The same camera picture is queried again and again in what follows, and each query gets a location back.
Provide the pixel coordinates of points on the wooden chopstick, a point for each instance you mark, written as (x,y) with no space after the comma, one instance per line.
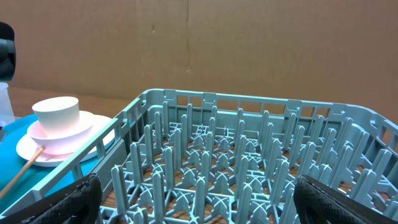
(24,169)

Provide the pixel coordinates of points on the white plate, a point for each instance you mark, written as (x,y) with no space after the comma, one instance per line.
(26,147)

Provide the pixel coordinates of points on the grey dish rack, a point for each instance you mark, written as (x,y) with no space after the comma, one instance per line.
(195,157)

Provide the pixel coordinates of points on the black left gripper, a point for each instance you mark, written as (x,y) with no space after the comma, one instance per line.
(8,52)

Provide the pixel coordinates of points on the clear plastic bin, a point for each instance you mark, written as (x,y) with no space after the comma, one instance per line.
(6,112)

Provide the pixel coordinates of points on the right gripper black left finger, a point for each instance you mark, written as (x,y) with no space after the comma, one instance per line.
(78,202)

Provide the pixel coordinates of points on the pink bowl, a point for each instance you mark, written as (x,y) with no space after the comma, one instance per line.
(58,144)

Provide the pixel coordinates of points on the cream cup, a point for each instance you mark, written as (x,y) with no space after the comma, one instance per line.
(58,116)

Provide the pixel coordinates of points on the teal serving tray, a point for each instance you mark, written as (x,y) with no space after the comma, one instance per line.
(12,163)

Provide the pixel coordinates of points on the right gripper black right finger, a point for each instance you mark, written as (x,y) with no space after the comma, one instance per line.
(317,203)

